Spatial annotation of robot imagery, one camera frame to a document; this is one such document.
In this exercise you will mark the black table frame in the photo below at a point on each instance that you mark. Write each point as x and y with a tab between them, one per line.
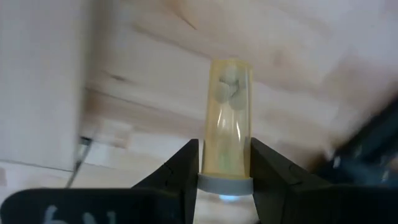
367	146

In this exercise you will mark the yellow medicine bottle white tablets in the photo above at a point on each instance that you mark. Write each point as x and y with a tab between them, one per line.
227	130

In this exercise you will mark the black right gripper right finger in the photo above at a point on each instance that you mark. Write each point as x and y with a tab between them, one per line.
286	193

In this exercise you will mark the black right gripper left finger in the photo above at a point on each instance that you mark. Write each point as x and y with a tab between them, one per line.
168	186

